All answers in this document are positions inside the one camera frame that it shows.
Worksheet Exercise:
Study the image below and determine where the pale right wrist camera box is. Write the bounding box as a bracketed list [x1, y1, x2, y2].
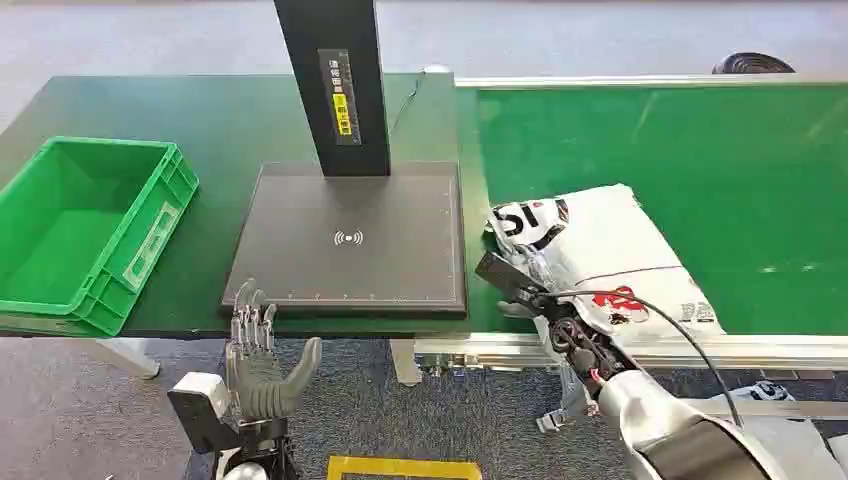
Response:
[535, 362, 598, 435]

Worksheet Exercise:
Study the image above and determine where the black ribbed round object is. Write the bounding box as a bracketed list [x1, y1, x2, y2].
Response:
[711, 51, 797, 76]

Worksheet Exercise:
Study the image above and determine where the green plastic crate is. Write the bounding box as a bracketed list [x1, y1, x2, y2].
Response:
[0, 135, 201, 338]

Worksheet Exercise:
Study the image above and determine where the pale table leg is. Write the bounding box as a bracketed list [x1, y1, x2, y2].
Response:
[388, 339, 424, 388]
[91, 337, 162, 382]

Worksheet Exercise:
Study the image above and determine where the black parcel scanner stand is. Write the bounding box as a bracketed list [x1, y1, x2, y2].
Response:
[219, 0, 469, 320]

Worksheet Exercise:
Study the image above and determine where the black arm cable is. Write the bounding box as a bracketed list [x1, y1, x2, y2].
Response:
[543, 288, 746, 431]

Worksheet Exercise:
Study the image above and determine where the green conveyor belt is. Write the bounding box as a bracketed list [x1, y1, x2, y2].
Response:
[457, 84, 848, 337]

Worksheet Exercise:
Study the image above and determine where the white red printed parcel bag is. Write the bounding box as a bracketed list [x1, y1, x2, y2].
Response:
[702, 380, 846, 480]

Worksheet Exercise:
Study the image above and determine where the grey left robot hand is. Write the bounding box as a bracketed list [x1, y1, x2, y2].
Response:
[225, 278, 324, 423]

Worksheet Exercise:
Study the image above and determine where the thin black scanner cable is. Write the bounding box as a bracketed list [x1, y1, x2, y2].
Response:
[386, 71, 427, 138]

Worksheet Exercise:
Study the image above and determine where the white printed plastic parcel bag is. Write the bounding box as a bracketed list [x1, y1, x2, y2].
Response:
[486, 183, 727, 346]

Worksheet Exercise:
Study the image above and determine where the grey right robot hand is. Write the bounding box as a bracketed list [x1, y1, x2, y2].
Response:
[474, 251, 566, 321]

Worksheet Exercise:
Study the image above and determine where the plain white parcel bag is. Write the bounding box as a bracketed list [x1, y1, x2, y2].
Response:
[826, 433, 848, 480]

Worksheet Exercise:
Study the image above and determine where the aluminium conveyor side rail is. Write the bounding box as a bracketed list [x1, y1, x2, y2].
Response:
[454, 72, 848, 90]
[411, 333, 848, 374]

